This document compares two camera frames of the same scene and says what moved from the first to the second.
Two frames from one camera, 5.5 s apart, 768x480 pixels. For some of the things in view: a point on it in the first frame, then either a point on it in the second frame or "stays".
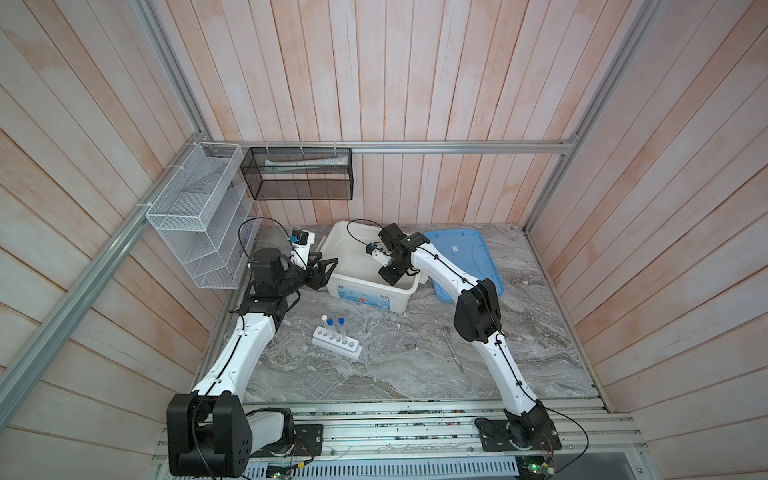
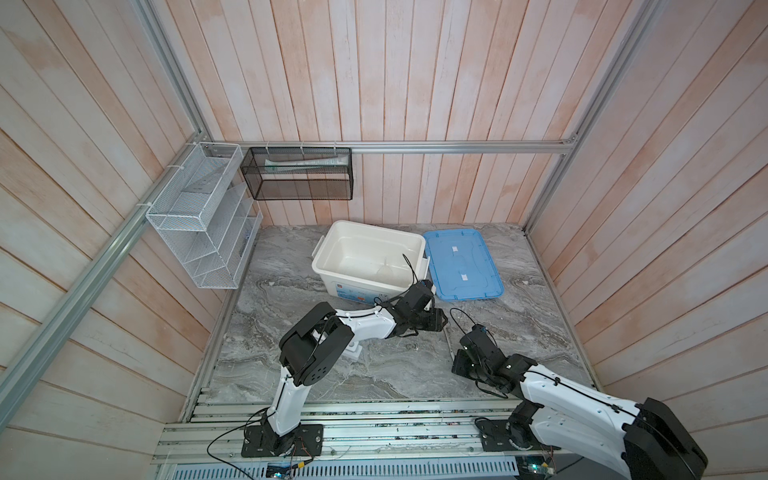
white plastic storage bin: (355, 275) stays
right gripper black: (388, 277) to (456, 365)
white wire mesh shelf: (208, 216) stays
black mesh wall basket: (300, 173) stays
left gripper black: (317, 276) to (435, 322)
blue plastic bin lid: (464, 250) stays
